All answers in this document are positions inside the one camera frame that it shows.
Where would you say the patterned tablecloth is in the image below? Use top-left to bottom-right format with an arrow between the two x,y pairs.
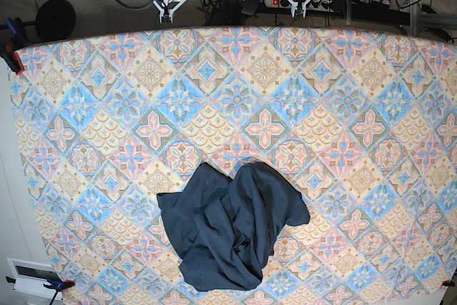
9,25 -> 457,305

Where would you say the white power strip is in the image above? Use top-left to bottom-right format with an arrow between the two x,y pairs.
263,0 -> 335,12

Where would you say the blue orange clamp bottom left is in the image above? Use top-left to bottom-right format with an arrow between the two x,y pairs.
6,276 -> 75,304

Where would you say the red black clamp left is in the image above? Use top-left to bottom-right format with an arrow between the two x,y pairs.
0,45 -> 24,75

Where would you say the orange clamp bottom right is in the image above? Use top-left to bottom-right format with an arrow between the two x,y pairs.
441,280 -> 456,287

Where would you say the white wall panel box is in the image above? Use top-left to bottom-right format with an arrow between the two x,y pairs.
7,257 -> 59,299

